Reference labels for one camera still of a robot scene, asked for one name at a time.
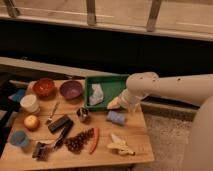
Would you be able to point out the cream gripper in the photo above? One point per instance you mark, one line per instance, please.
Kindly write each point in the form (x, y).
(114, 104)

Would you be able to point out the blue sponge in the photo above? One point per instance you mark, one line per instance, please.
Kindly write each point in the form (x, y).
(116, 118)

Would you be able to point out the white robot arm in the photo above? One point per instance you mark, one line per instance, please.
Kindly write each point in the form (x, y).
(196, 90)

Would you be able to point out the purple bowl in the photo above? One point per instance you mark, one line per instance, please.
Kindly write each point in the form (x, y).
(71, 89)

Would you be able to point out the red bowl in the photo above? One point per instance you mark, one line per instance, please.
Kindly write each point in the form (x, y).
(44, 87)

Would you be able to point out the white crumpled cloth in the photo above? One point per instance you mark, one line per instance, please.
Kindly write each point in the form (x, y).
(97, 95)

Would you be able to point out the green plastic tray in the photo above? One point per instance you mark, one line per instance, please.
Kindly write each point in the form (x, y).
(112, 86)

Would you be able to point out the red chili pepper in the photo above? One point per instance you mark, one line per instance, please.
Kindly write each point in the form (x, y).
(95, 140)

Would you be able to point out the small metal cup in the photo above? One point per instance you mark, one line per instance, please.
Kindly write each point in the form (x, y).
(83, 114)

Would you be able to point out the peeled banana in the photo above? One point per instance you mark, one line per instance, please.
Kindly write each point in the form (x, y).
(120, 146)

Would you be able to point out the bunch of dark grapes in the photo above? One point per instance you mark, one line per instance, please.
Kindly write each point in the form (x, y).
(75, 144)

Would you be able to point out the black rectangular block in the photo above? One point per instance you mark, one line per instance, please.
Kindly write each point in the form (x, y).
(56, 125)

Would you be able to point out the metal spoon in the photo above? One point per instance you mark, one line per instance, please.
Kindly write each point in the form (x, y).
(49, 120)

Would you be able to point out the wooden board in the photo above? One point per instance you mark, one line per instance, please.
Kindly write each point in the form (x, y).
(134, 132)

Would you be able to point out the white cup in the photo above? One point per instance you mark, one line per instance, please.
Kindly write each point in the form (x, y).
(30, 103)

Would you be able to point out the apple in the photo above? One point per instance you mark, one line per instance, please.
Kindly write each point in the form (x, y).
(31, 122)

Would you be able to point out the blue cloth at left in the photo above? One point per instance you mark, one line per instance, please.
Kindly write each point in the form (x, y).
(18, 95)

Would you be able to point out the blue cup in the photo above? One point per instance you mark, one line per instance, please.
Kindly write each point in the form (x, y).
(19, 139)

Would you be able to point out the black handled brush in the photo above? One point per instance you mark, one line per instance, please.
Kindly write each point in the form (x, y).
(42, 150)

